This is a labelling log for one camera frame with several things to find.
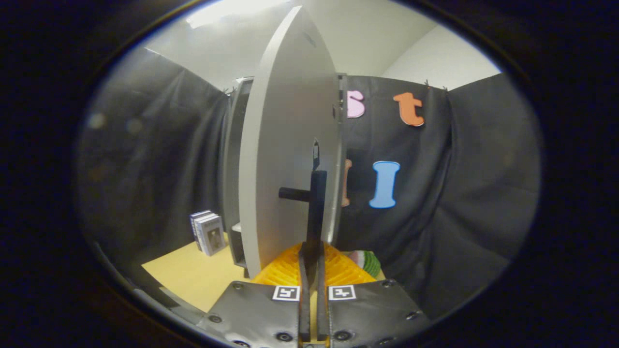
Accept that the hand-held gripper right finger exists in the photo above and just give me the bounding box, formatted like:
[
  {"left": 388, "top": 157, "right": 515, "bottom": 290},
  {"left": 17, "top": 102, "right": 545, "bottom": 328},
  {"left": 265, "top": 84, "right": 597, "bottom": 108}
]
[{"left": 317, "top": 242, "right": 431, "bottom": 348}]

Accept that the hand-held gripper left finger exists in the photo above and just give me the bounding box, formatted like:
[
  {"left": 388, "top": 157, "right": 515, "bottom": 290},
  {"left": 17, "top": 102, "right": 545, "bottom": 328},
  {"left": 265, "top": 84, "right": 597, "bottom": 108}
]
[{"left": 196, "top": 242, "right": 312, "bottom": 348}]

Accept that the black door handle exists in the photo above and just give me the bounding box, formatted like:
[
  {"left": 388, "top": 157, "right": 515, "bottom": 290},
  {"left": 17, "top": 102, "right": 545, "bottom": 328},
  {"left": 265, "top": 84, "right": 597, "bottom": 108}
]
[{"left": 279, "top": 170, "right": 328, "bottom": 257}]

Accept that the grey shoe cabinet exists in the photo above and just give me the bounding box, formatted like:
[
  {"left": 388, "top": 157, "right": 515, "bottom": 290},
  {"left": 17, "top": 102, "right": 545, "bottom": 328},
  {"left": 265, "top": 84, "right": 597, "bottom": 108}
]
[{"left": 221, "top": 72, "right": 349, "bottom": 269}]

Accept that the white shoe cabinet door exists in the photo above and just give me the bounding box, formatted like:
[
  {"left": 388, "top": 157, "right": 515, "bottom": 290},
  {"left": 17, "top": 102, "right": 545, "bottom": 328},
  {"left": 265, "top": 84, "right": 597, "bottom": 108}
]
[{"left": 239, "top": 6, "right": 341, "bottom": 278}]

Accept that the green striped plush toy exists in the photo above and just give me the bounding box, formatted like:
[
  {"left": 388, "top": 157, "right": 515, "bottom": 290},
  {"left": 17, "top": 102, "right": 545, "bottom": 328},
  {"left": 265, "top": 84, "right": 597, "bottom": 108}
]
[{"left": 349, "top": 250, "right": 381, "bottom": 280}]

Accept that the grey portrait cover book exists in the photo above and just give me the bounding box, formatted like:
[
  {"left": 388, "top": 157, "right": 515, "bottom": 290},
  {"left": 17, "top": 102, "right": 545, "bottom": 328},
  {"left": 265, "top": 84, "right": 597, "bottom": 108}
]
[{"left": 198, "top": 214, "right": 227, "bottom": 257}]

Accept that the blue spine book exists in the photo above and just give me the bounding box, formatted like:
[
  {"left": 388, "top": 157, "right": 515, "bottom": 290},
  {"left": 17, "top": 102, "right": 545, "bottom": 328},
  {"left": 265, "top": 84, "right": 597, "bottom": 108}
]
[{"left": 190, "top": 210, "right": 213, "bottom": 252}]

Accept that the black backdrop cloth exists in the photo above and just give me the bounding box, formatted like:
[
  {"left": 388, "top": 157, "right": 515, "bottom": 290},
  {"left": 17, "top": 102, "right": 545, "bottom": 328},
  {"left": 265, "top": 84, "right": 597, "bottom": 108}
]
[{"left": 77, "top": 46, "right": 542, "bottom": 319}]

